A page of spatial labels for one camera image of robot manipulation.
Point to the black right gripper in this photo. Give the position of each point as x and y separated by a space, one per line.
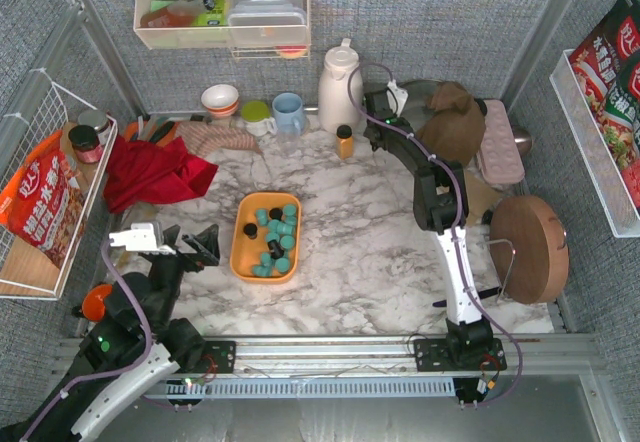
378 100

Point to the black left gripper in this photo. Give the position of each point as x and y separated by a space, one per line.
185 251

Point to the orange plastic storage basket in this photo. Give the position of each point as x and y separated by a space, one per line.
245 253

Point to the green capsule late added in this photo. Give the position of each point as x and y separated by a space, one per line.
262 271

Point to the green capsule with number 3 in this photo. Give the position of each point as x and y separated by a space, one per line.
266 259

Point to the green capsule with chinese text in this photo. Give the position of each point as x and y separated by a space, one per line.
273 225

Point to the black coffee capsule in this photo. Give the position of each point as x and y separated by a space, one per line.
275 213

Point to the green capsule top edge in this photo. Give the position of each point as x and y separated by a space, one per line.
287 242

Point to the green capsule number 3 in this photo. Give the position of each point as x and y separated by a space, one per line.
290 210

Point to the brown cardboard sheet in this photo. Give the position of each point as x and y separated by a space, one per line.
481 197

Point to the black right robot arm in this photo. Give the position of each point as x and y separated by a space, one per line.
440 207

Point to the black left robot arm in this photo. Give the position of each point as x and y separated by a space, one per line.
135 344

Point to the yellow bottle black cap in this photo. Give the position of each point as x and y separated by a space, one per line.
344 142

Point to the steel pot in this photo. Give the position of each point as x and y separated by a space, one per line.
418 91

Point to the white thermos jug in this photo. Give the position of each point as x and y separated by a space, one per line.
334 104

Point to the brown cloth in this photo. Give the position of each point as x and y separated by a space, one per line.
456 129

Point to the red cloth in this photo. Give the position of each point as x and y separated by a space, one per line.
140 171

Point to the blue mug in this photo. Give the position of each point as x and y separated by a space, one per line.
288 112

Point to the striped pink cloth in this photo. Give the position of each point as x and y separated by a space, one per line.
203 139

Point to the orange round lid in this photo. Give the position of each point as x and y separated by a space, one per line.
93 307

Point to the pink ice cube tray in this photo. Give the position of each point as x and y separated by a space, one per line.
498 158

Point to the green lidded cup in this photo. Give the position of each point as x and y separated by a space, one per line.
257 119

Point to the red jam jar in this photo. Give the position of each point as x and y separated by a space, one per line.
85 144

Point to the white orange striped bowl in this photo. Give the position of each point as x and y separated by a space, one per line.
220 100

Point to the orange snack bag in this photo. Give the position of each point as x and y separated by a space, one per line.
39 205

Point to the clear plastic food containers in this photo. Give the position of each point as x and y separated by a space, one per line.
266 23

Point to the round wooden board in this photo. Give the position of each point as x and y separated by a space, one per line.
529 249

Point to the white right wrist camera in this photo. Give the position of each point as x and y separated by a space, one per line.
397 97

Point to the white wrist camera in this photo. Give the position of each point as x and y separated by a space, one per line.
142 237
397 97

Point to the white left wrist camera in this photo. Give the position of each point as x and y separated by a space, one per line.
142 237

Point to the white wire wall basket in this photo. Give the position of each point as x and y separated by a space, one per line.
26 273

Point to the cream wall rack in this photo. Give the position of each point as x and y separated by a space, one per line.
201 24

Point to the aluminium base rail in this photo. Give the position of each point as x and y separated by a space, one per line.
302 356

